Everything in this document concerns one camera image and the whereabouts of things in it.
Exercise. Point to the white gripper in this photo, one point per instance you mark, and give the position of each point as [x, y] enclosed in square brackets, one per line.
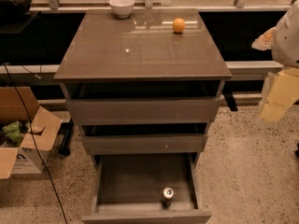
[288, 42]

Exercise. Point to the redbull can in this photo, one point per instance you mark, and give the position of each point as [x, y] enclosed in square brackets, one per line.
[167, 196]

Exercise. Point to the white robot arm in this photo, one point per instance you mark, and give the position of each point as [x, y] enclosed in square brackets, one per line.
[285, 44]

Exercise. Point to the grey drawer cabinet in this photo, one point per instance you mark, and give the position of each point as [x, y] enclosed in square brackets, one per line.
[142, 58]

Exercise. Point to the grey top drawer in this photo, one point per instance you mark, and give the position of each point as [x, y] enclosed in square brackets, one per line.
[126, 112]

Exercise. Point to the grey middle drawer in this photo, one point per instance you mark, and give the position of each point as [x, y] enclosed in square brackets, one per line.
[145, 144]

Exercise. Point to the grey open bottom drawer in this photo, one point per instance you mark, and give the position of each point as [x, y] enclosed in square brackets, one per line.
[129, 190]

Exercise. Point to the orange fruit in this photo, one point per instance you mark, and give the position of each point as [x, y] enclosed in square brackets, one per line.
[178, 25]

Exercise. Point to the white ceramic bowl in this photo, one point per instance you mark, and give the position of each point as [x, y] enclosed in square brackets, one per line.
[122, 8]

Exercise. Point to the black table leg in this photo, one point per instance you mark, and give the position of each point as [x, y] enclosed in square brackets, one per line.
[66, 131]

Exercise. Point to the brown cardboard box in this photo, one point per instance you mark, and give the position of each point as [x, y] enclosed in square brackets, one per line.
[39, 127]

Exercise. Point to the black object on ledge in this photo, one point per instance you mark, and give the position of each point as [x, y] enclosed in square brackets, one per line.
[15, 7]

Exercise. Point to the green crumpled bag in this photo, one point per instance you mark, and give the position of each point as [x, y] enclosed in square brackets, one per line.
[12, 132]

